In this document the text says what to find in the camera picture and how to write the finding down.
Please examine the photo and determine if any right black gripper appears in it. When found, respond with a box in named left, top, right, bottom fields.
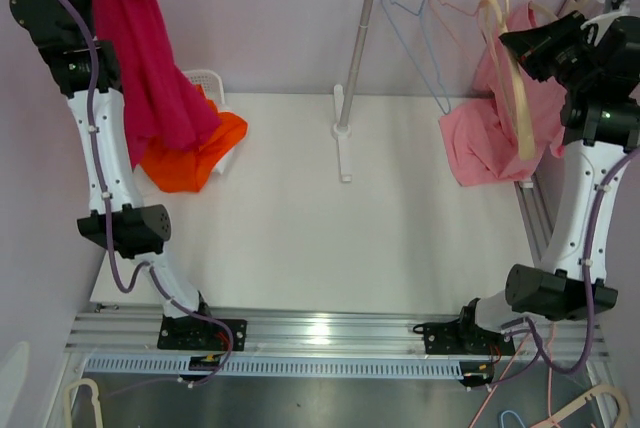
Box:
left=499, top=11, right=598, bottom=93

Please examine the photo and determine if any beige plastic hanger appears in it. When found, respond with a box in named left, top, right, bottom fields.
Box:
left=479, top=0, right=536, bottom=161
left=528, top=0, right=590, bottom=22

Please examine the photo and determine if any pink wire hanger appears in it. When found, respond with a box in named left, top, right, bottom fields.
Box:
left=427, top=0, right=482, bottom=61

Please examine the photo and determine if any pink t shirt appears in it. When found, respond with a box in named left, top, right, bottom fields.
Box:
left=439, top=31, right=566, bottom=187

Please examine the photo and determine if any blue wire hanger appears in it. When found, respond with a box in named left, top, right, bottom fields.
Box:
left=379, top=0, right=452, bottom=115

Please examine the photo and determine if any red t shirt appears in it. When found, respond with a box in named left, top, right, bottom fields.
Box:
left=92, top=0, right=221, bottom=166

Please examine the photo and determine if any orange t shirt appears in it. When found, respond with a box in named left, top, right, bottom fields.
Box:
left=140, top=85, right=248, bottom=193

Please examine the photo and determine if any white t shirt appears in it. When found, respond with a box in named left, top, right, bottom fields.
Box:
left=211, top=147, right=236, bottom=175

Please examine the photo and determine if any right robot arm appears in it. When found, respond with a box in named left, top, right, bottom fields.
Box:
left=455, top=11, right=639, bottom=354

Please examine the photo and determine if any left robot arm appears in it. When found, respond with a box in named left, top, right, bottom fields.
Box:
left=9, top=0, right=217, bottom=349

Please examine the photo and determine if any pink hanger on floor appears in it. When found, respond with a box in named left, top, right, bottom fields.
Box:
left=467, top=312, right=559, bottom=428

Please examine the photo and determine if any blue hanger on floor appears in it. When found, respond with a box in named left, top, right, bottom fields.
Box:
left=498, top=410, right=526, bottom=428

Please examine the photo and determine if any beige hanger on floor right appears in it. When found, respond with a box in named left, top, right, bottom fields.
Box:
left=533, top=384, right=631, bottom=428

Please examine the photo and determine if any beige hanger on floor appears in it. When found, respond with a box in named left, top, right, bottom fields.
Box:
left=62, top=377, right=105, bottom=428
left=533, top=384, right=631, bottom=428

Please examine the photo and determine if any beige hanger on floor left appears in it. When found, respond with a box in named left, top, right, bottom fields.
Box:
left=62, top=377, right=105, bottom=428

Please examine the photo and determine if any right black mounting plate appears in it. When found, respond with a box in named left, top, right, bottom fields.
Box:
left=412, top=320, right=515, bottom=356

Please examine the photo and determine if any black mounting plate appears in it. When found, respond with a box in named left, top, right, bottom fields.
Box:
left=412, top=320, right=515, bottom=356
left=157, top=317, right=229, bottom=351

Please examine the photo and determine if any white plastic laundry basket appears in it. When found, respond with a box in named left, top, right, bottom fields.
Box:
left=180, top=68, right=235, bottom=180

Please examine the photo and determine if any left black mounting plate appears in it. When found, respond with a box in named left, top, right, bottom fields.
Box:
left=157, top=317, right=229, bottom=351

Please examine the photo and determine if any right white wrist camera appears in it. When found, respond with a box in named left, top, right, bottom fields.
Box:
left=581, top=0, right=632, bottom=41

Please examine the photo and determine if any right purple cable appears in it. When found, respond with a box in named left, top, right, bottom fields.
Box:
left=499, top=147, right=640, bottom=394

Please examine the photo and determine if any white slotted cable duct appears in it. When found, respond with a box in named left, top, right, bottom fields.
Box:
left=84, top=354, right=463, bottom=380

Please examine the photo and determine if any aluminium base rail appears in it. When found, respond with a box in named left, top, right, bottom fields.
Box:
left=64, top=303, right=611, bottom=363

